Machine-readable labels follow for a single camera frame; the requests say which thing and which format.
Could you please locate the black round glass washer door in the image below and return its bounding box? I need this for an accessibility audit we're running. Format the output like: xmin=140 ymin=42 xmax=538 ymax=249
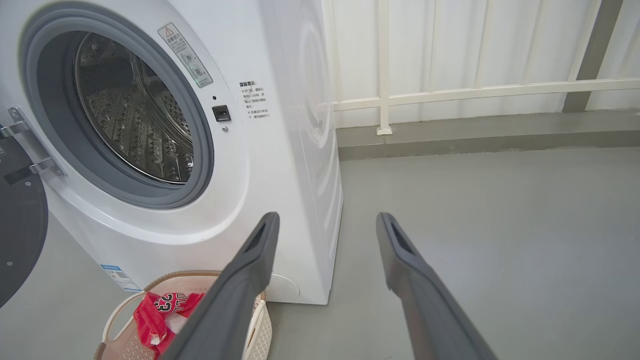
xmin=0 ymin=125 xmax=49 ymax=308

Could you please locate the red and white jersey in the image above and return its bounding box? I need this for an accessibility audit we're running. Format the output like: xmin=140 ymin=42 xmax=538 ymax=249
xmin=132 ymin=292 xmax=206 ymax=358

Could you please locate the grey metal post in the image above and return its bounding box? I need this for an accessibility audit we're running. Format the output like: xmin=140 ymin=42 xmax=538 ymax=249
xmin=562 ymin=0 xmax=626 ymax=113

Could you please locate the black text notice sticker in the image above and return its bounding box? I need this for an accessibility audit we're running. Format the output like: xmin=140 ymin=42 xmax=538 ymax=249
xmin=238 ymin=80 xmax=272 ymax=121

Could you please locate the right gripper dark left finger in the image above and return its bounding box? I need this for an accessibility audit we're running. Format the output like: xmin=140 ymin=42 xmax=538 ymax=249
xmin=160 ymin=211 xmax=281 ymax=360

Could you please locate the blue energy label sticker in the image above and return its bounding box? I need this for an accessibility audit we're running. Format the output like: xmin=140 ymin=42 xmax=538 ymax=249
xmin=100 ymin=264 xmax=143 ymax=293

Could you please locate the white front-load washing machine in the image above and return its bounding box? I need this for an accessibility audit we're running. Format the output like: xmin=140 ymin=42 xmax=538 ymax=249
xmin=0 ymin=0 xmax=344 ymax=306

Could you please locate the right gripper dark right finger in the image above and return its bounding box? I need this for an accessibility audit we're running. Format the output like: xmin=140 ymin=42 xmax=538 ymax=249
xmin=376 ymin=212 xmax=498 ymax=360

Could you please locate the perforated steel washer drum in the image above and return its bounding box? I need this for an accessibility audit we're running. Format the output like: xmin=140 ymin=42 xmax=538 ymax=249
xmin=74 ymin=32 xmax=195 ymax=185

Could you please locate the white metal railing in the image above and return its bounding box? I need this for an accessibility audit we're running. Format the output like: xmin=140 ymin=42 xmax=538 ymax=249
xmin=320 ymin=0 xmax=640 ymax=136

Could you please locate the cream perforated laundry basket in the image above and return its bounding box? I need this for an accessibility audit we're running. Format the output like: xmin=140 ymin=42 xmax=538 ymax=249
xmin=94 ymin=270 xmax=273 ymax=360

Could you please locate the grey warning sticker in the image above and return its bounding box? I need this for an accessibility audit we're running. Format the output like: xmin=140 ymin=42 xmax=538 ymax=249
xmin=158 ymin=22 xmax=214 ymax=89

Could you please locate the round white filter cover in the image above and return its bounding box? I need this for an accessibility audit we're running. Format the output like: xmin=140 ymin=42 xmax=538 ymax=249
xmin=265 ymin=272 xmax=301 ymax=302

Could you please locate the metal washer door hinge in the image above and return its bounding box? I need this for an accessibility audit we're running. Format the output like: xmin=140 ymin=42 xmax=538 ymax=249
xmin=0 ymin=106 xmax=67 ymax=177

